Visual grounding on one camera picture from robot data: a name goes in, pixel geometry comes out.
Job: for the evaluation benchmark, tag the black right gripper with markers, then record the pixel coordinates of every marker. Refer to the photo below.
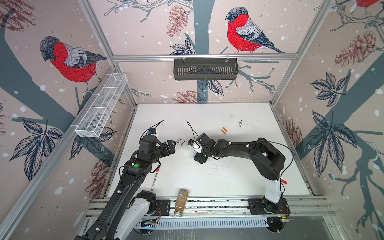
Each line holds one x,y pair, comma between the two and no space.
199,157

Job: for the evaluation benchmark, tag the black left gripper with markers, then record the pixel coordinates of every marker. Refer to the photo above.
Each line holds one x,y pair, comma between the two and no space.
167,151

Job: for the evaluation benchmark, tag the white remote control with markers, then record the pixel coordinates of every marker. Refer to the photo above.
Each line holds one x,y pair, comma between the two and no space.
184,144

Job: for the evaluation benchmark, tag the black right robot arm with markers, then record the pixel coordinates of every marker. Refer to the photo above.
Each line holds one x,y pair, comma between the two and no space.
268,160

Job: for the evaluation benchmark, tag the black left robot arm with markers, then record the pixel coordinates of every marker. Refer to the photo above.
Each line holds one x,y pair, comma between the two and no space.
123,211

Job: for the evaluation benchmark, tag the red marker pen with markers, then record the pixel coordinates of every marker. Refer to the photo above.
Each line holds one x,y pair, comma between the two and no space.
155,179

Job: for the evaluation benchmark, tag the glass spice jar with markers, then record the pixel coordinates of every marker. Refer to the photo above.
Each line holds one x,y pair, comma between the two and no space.
181,202

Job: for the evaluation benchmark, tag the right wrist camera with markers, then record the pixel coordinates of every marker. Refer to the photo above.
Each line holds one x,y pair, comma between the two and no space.
196,146

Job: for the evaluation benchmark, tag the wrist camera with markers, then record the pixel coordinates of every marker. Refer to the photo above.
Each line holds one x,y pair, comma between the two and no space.
196,146
152,131

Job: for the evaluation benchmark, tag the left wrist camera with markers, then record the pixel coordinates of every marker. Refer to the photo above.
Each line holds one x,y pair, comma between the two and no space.
152,131

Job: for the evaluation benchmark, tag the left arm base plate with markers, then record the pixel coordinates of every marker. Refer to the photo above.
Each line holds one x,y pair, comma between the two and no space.
159,208

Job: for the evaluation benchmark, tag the white wire mesh basket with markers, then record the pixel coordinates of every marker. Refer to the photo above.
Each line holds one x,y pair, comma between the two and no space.
98,114

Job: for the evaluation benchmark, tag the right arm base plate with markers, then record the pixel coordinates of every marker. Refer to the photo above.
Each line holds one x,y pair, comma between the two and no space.
266,207

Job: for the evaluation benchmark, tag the white vented cable duct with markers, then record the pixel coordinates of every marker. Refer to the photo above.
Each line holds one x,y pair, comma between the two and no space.
203,223

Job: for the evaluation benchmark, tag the black wall basket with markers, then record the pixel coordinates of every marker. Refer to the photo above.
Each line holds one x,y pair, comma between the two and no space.
205,69

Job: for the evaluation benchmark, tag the aluminium frame rail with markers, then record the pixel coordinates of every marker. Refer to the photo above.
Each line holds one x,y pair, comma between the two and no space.
241,57

